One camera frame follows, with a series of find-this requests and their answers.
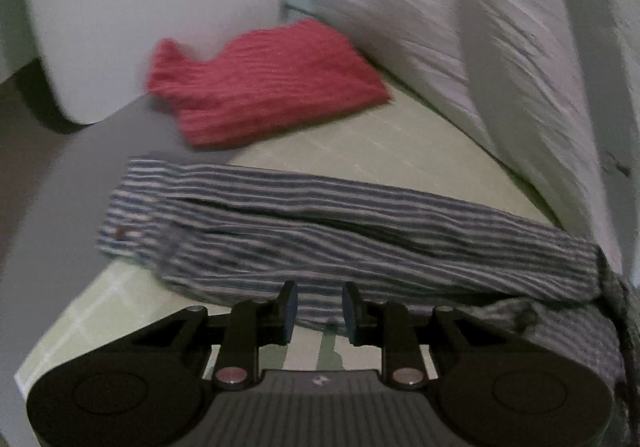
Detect blue white striped shirt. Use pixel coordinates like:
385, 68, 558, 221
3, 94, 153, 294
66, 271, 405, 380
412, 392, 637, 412
97, 156, 608, 334

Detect green checked bed sheet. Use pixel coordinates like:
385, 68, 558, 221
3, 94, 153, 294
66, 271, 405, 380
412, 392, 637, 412
14, 77, 563, 390

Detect red folded cloth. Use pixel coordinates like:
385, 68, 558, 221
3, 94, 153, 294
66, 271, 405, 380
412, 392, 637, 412
145, 18, 393, 149

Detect white carrot print quilt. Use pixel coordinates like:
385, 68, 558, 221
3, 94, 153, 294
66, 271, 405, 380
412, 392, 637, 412
284, 0, 628, 278

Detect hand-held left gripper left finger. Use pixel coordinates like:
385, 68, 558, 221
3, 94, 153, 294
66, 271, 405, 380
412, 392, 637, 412
127, 279, 300, 390

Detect white chair back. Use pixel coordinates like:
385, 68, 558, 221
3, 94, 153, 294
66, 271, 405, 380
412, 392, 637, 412
19, 0, 287, 128

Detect dark plaid shirt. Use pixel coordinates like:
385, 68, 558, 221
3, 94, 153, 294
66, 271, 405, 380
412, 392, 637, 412
477, 252, 632, 433

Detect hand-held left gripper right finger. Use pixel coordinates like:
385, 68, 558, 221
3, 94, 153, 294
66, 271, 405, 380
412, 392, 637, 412
341, 281, 507, 390

